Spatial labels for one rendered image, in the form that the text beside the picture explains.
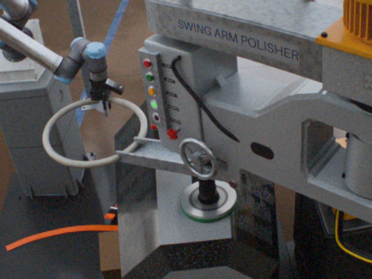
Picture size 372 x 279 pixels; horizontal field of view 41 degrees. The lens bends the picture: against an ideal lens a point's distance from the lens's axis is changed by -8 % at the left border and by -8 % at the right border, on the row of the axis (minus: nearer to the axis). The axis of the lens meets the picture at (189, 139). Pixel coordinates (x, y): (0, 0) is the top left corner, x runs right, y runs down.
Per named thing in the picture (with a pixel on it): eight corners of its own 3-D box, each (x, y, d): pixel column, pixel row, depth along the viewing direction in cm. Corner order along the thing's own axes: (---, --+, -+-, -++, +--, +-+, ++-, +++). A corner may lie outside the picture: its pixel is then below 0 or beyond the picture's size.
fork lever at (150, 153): (274, 160, 185) (271, 148, 183) (242, 192, 174) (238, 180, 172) (145, 142, 233) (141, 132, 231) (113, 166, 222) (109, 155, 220)
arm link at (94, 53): (97, 38, 242) (109, 44, 236) (100, 60, 250) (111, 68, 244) (80, 46, 237) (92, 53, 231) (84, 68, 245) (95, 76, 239)
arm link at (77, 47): (63, 52, 247) (76, 60, 239) (76, 32, 247) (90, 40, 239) (75, 60, 254) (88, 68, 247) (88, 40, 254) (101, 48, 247)
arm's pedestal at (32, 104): (17, 202, 348) (-23, 98, 297) (34, 157, 388) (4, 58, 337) (83, 200, 343) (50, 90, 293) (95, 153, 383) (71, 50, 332)
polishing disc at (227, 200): (173, 191, 213) (173, 188, 212) (224, 175, 217) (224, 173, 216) (192, 226, 196) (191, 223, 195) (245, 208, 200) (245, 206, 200)
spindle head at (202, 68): (281, 154, 183) (278, 37, 156) (244, 190, 170) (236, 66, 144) (200, 121, 203) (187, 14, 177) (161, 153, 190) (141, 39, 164)
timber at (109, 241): (103, 246, 306) (98, 232, 299) (122, 243, 307) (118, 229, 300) (105, 284, 282) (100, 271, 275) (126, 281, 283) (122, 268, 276)
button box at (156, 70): (173, 127, 179) (161, 51, 162) (167, 131, 178) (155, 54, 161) (155, 119, 184) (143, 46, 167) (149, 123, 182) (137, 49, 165)
